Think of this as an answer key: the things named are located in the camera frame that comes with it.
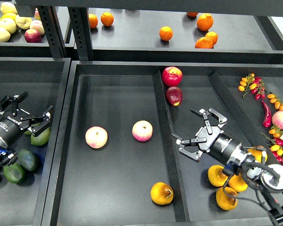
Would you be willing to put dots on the pink apple centre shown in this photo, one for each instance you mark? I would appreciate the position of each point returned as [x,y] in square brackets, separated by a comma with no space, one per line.
[142,131]

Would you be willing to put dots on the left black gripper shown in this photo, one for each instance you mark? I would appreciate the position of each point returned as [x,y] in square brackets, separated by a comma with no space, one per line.
[14,124]

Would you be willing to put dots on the black centre tray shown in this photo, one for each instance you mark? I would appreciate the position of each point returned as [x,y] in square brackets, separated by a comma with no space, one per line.
[110,186]

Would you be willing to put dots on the black tray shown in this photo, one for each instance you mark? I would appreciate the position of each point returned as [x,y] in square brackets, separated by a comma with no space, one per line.
[45,80]
[110,186]

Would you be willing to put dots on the orange cherry tomato bunch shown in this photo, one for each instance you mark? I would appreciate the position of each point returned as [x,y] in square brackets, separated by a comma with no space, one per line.
[276,101]

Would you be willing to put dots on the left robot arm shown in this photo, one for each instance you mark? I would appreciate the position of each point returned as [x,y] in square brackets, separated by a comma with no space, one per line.
[8,155]

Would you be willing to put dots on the dark green avocado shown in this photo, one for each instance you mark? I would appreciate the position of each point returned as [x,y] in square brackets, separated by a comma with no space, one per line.
[28,160]

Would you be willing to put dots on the black tray divider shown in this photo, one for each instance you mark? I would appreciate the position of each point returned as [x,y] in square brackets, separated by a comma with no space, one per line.
[250,130]
[170,151]

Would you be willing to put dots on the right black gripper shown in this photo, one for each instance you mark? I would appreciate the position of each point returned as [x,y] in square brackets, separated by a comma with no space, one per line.
[218,142]

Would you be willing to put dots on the peach on shelf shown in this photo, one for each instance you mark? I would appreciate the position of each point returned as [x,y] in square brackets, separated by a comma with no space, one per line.
[37,25]

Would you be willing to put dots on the pink apple left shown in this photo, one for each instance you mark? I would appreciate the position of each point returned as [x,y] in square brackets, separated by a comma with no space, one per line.
[96,137]

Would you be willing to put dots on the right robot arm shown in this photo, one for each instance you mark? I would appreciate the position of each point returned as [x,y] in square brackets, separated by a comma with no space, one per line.
[250,169]

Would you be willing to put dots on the red chili pepper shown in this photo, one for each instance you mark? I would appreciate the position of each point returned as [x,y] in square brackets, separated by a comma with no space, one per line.
[268,116]

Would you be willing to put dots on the dark red apple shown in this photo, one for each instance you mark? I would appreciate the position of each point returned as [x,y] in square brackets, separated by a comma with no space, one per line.
[174,96]

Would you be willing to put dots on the mixed cherry tomato bunch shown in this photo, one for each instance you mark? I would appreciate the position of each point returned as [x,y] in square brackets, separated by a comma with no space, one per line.
[274,143]

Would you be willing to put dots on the black left tray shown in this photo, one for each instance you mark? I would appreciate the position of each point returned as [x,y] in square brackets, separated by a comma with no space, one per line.
[45,80]

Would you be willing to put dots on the red apple on shelf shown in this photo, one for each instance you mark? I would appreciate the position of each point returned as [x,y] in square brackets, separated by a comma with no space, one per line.
[32,36]

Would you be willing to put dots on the bright red apple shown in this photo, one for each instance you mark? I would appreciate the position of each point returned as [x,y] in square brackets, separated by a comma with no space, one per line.
[172,76]

